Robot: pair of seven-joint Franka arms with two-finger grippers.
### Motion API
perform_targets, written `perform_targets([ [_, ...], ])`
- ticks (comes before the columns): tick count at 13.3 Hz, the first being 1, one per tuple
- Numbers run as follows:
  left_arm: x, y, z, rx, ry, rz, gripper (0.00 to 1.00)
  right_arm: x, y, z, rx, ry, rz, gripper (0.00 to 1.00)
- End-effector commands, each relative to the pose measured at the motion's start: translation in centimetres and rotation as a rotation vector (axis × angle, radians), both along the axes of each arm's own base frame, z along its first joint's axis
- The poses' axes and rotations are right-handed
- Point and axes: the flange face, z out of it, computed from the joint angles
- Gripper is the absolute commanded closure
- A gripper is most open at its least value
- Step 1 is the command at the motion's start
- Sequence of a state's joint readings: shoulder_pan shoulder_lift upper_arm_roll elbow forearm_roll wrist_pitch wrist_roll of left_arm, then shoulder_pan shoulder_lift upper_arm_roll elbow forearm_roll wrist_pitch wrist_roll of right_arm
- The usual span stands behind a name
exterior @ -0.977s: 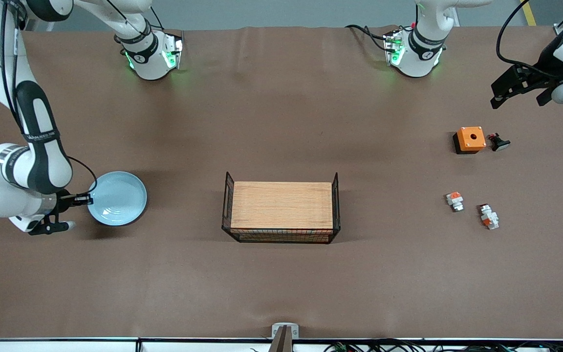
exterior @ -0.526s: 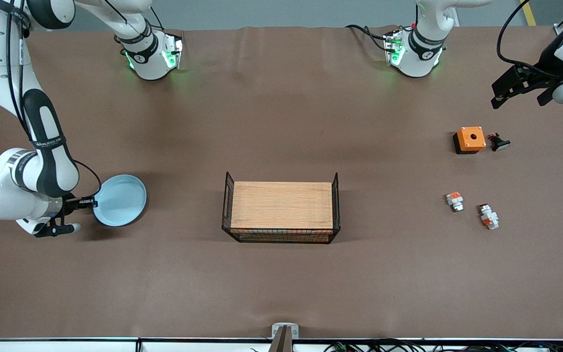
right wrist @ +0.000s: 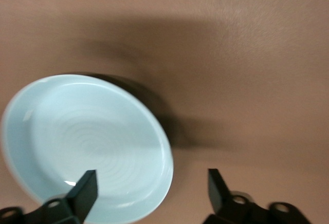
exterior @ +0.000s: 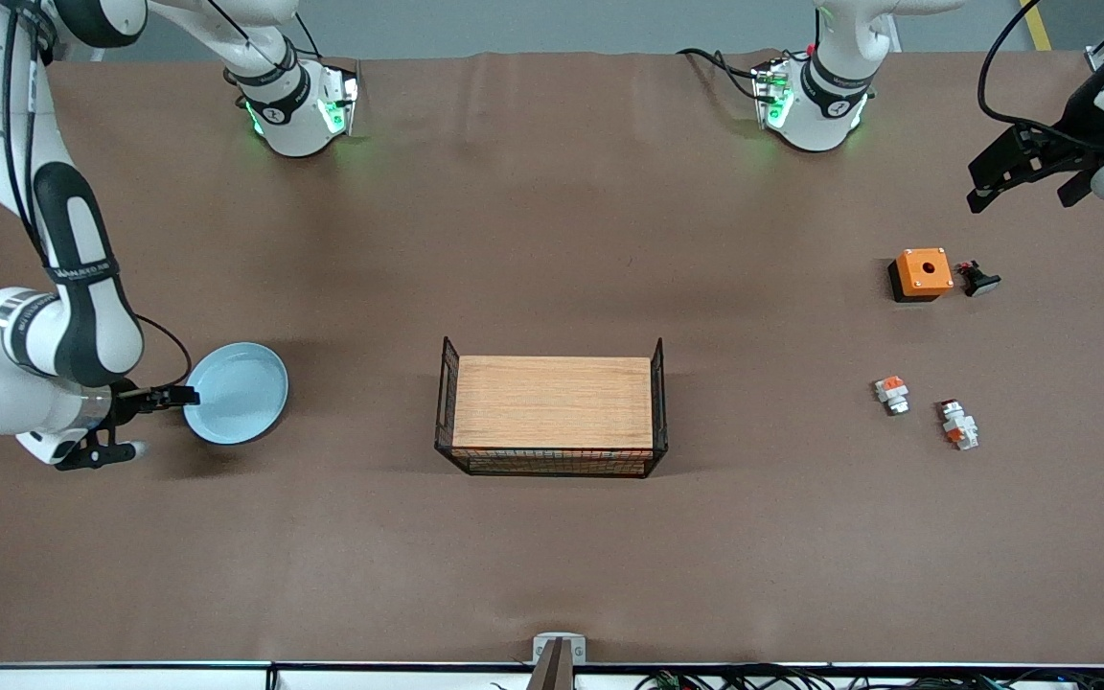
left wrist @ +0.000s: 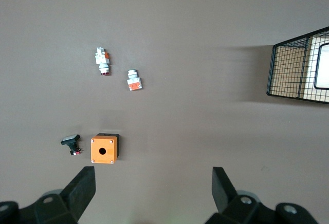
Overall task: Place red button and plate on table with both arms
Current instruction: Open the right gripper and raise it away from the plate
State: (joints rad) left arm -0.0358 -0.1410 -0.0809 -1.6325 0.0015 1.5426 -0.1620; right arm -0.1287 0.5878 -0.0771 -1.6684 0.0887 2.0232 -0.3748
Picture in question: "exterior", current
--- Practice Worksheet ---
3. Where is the grey metal bracket post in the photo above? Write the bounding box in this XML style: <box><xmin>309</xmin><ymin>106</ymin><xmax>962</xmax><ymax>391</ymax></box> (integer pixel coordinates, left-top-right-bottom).
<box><xmin>525</xmin><ymin>632</ymin><xmax>588</xmax><ymax>690</ymax></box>

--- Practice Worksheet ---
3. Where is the white switch with red button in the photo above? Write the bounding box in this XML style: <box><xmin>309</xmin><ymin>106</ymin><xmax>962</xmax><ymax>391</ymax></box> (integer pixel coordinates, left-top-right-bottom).
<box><xmin>936</xmin><ymin>400</ymin><xmax>981</xmax><ymax>451</ymax></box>

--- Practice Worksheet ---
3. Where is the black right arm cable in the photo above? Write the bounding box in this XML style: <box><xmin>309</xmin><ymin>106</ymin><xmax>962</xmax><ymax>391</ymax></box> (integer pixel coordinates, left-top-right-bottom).
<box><xmin>135</xmin><ymin>314</ymin><xmax>195</xmax><ymax>392</ymax></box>

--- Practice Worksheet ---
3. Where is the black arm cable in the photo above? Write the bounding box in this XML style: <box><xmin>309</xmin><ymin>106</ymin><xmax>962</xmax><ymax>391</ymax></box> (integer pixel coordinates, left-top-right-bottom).
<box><xmin>135</xmin><ymin>314</ymin><xmax>195</xmax><ymax>392</ymax></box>
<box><xmin>978</xmin><ymin>0</ymin><xmax>1104</xmax><ymax>147</ymax></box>

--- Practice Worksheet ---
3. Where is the black cable bundle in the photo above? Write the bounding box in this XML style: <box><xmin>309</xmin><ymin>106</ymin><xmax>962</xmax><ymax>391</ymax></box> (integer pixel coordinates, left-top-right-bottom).
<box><xmin>633</xmin><ymin>664</ymin><xmax>1104</xmax><ymax>690</ymax></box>

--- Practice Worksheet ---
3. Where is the light blue plate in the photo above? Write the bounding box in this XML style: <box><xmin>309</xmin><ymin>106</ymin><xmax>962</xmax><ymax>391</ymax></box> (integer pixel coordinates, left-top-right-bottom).
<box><xmin>182</xmin><ymin>342</ymin><xmax>290</xmax><ymax>446</ymax></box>

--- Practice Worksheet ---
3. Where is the black wire basket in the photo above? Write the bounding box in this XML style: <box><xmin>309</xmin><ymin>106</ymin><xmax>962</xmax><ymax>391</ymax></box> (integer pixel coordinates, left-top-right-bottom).
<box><xmin>434</xmin><ymin>335</ymin><xmax>670</xmax><ymax>478</ymax></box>

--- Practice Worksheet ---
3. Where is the black base cable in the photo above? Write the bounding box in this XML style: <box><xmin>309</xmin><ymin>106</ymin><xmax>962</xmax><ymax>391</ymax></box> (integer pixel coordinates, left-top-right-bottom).
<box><xmin>677</xmin><ymin>48</ymin><xmax>773</xmax><ymax>102</ymax></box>

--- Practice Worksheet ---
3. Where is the wooden board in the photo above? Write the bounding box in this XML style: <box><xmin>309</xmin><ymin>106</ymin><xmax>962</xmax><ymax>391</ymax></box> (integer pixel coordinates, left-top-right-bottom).
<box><xmin>452</xmin><ymin>356</ymin><xmax>655</xmax><ymax>472</ymax></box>

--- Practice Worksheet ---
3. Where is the orange button enclosure box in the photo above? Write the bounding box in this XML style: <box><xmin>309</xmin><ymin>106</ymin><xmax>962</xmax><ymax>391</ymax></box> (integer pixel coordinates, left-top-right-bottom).
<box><xmin>887</xmin><ymin>247</ymin><xmax>955</xmax><ymax>304</ymax></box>

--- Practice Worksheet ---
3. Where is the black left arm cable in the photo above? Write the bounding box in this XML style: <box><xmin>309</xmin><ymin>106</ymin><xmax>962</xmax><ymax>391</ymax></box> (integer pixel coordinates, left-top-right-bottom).
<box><xmin>978</xmin><ymin>0</ymin><xmax>1104</xmax><ymax>147</ymax></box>

